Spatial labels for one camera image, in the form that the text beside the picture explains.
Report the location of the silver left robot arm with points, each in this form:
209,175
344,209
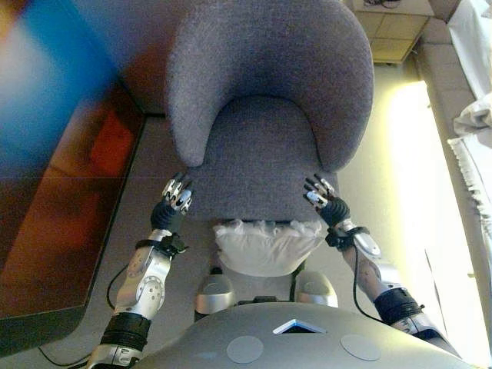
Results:
146,284

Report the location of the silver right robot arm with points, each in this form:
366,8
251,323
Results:
376,273

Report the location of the grey fabric armchair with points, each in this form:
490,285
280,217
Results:
265,57

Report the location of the beige sofa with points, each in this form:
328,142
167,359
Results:
453,173

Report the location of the beige side table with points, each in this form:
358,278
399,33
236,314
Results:
388,34

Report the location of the silver right robot leg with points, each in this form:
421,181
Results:
317,288

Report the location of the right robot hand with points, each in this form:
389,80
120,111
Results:
334,211

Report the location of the silver left robot leg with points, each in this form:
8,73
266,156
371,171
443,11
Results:
215,294

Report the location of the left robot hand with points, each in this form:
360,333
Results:
169,215

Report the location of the white fringed throw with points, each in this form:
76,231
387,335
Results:
474,180

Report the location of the crumpled white cloth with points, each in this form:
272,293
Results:
473,119

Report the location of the grey robot torso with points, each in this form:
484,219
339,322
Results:
269,334

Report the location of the silver robot leg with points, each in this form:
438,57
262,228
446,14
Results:
317,288
215,294

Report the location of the white fringed cushion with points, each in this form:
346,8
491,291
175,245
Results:
265,250

